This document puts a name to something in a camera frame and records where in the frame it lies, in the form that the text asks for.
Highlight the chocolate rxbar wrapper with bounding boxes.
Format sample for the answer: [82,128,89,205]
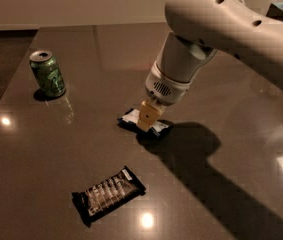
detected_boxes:
[72,166,146,226]

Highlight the blueberry rxbar wrapper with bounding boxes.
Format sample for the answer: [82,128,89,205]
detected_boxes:
[117,108,171,138]

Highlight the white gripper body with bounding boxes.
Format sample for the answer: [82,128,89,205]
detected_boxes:
[145,62,192,106]

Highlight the green soda can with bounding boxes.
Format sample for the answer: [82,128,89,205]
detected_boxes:
[29,50,66,98]

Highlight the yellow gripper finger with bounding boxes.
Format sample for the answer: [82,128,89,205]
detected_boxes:
[137,99,165,132]

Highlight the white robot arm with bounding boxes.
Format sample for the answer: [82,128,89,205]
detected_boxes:
[137,0,283,131]

